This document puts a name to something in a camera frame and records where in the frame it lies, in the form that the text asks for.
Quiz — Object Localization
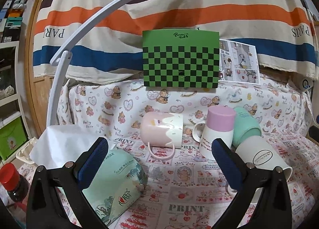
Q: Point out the white paper cup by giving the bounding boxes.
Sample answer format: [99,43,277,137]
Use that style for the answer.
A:
[224,136,292,204]

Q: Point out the red-capped sauce bottle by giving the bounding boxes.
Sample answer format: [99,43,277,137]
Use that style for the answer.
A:
[1,163,30,213]

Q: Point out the green tissue pack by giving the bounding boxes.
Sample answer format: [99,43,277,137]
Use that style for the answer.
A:
[82,147,148,226]

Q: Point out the green storage box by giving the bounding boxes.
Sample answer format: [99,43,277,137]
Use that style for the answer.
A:
[0,117,27,160]

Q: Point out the mint green mug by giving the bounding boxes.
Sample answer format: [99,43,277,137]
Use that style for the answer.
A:
[232,107,262,148]

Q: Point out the white mug with pink lid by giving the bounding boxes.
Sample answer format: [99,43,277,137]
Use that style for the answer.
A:
[192,105,236,159]

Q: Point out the baby bear print cloth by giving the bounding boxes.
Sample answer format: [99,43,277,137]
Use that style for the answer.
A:
[57,78,312,145]

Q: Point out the white shelf unit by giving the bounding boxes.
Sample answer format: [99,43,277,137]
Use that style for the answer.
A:
[1,41,31,164]

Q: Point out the pink drip-glaze mug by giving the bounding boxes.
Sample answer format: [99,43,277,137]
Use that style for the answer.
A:
[140,112,183,161]

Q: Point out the comic picture card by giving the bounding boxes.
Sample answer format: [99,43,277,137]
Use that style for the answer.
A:
[219,39,260,84]

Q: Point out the green checkered box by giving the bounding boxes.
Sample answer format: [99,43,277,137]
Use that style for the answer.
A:
[142,29,220,89]

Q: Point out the striped cloth backdrop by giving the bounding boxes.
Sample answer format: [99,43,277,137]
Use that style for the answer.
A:
[33,0,318,84]

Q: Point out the white device with blue ring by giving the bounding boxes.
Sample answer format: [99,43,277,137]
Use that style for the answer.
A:
[298,77,314,92]

